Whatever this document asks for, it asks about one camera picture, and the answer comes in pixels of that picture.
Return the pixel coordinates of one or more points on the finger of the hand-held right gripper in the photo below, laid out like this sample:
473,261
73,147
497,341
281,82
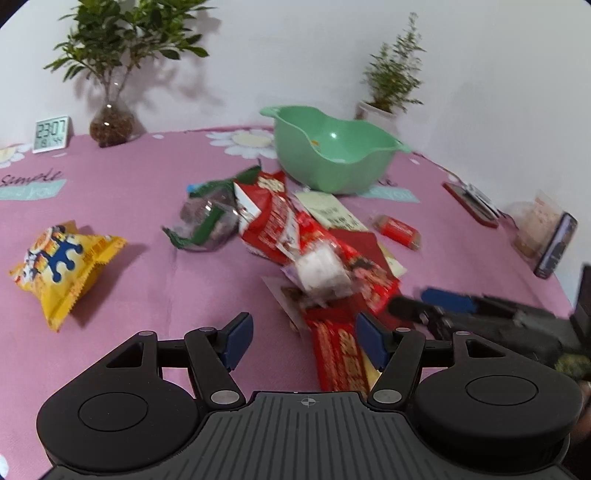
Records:
448,299
406,308

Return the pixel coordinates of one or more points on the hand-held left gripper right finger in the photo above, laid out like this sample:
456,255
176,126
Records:
371,341

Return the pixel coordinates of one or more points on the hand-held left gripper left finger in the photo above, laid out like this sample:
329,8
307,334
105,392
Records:
240,339

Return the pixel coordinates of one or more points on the long red snack packet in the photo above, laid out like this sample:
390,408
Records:
339,355

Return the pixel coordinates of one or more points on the red cartoon snack packet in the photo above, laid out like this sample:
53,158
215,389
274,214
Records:
369,277

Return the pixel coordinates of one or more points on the plain dark red packet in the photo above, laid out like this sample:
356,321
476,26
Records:
364,242

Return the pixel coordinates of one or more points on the small red snack bar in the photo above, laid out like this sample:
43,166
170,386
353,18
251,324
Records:
397,229

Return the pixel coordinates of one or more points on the white clear snack packet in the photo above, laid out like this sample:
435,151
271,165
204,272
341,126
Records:
321,270

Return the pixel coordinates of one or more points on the red packet with white print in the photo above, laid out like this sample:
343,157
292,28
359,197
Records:
314,230

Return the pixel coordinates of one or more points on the cream paper snack packet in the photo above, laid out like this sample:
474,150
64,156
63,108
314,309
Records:
323,207

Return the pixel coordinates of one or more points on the green plastic bowl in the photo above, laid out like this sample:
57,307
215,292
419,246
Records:
332,152

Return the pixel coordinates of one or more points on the black phone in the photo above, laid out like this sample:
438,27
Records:
556,249

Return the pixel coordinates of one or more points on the red tray with items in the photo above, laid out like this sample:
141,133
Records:
464,201

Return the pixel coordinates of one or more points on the silver clip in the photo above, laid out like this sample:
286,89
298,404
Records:
482,199

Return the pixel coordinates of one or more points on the clear beige plastic cup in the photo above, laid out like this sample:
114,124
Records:
535,221

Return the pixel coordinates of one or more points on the large red white snack packet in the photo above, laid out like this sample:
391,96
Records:
263,221

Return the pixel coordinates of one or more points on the green clear snack packet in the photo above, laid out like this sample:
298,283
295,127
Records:
207,221

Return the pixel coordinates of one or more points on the pink flowered tablecloth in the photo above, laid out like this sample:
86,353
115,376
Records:
138,194

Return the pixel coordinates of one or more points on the yellow cartoon snack packet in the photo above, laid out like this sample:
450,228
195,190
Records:
55,263

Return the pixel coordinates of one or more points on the small plant in white pot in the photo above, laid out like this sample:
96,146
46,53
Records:
388,83

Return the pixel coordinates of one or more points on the leafy plant in glass vase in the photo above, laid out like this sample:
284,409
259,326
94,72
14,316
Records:
111,122

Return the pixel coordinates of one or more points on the white digital clock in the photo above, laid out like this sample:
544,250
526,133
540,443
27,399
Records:
51,134

